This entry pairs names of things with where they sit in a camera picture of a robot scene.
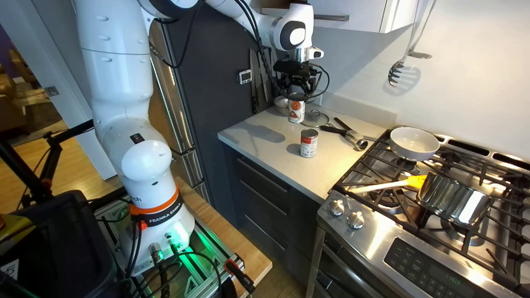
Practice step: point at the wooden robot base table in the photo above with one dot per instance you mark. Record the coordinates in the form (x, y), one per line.
(219, 263)

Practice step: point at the stainless steel refrigerator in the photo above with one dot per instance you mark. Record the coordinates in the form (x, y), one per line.
(200, 61)

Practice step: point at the white upper cabinet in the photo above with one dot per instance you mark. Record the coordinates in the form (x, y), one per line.
(357, 15)

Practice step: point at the steel mixing bowl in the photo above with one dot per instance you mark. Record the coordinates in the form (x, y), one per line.
(282, 105)

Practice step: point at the dark grey drawer cabinet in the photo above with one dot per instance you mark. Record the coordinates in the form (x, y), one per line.
(274, 214)

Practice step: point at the hanging slotted spatula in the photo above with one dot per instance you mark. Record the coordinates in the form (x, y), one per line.
(403, 75)

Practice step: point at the black tripod stand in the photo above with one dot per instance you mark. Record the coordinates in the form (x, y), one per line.
(39, 179)

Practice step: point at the black handled can opener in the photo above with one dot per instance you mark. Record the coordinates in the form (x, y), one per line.
(345, 131)

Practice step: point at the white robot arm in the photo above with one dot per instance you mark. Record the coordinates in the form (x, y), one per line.
(117, 45)

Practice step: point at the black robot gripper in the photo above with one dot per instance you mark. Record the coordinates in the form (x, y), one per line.
(301, 80)

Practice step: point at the yellow handled spatula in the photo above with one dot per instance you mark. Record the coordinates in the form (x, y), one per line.
(413, 181)

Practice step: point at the stainless steel gas stove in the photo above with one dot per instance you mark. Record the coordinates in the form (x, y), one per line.
(385, 244)

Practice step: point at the white round pan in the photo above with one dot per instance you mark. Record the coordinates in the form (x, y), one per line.
(413, 144)

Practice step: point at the soup can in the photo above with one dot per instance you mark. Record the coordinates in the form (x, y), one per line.
(309, 143)
(297, 111)

